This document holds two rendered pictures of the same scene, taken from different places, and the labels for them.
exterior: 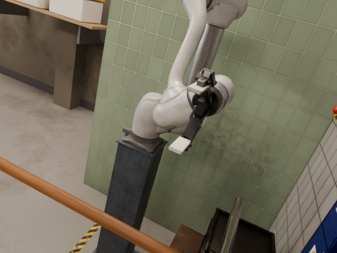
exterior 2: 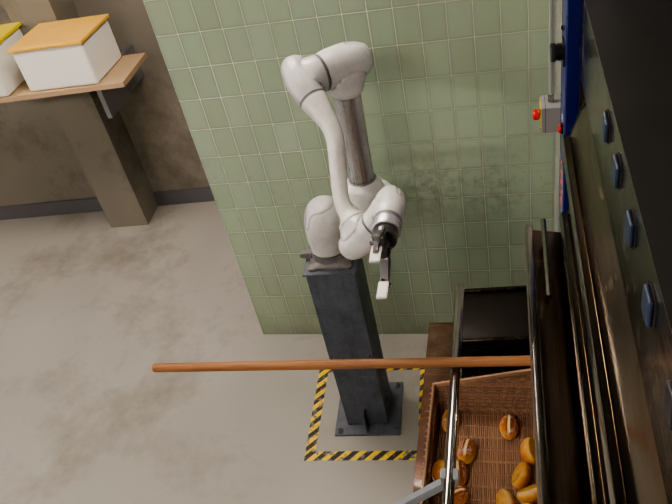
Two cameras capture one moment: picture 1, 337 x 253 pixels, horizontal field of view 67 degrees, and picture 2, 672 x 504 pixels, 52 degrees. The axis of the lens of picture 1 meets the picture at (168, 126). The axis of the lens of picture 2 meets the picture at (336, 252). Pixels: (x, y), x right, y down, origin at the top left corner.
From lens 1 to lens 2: 1.47 m
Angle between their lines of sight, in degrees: 14
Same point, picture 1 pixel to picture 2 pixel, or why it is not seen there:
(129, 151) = (324, 279)
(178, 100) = (359, 234)
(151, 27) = (251, 87)
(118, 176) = (325, 311)
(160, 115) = (349, 252)
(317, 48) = (488, 24)
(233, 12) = (361, 76)
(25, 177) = (281, 365)
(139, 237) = (388, 362)
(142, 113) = (317, 232)
